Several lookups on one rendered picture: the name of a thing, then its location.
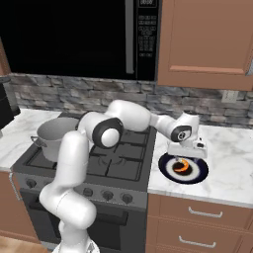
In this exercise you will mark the brown wall cupboard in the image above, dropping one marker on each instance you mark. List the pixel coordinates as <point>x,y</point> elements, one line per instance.
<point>4,62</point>

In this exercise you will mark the grey metal pot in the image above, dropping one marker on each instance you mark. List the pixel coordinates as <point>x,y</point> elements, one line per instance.
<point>52,135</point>

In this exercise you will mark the dark blue round plate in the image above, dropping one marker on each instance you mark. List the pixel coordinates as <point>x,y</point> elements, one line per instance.
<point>197,173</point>

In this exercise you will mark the orange frozen meat piece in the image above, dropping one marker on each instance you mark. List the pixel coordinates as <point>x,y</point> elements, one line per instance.
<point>183,167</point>

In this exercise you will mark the black microwave oven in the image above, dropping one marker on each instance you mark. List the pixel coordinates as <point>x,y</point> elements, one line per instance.
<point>66,36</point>

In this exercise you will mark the round black stove knob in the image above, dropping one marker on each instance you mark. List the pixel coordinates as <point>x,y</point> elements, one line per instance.
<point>107,195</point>
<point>31,183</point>
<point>127,198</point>
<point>87,192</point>

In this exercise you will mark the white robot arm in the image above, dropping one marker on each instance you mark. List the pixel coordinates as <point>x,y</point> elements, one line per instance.
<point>72,158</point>

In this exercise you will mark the brown base cupboard door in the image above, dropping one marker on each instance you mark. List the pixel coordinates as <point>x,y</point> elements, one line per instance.
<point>13,214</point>

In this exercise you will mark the white wall socket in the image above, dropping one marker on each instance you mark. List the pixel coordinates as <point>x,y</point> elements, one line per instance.
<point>230,96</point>

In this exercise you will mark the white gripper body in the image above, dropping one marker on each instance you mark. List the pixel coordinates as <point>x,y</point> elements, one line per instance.
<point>187,152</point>

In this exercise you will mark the brown wall cupboard door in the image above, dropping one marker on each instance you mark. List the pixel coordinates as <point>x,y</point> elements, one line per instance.
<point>207,42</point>

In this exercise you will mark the brown drawer front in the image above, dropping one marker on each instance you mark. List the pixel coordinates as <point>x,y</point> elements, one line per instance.
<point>230,206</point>
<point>164,237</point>

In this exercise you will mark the black stove with hob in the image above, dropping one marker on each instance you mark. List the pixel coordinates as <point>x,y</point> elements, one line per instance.
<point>131,164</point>

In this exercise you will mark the black countertop appliance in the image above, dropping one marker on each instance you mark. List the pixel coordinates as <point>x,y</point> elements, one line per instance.
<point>6,105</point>

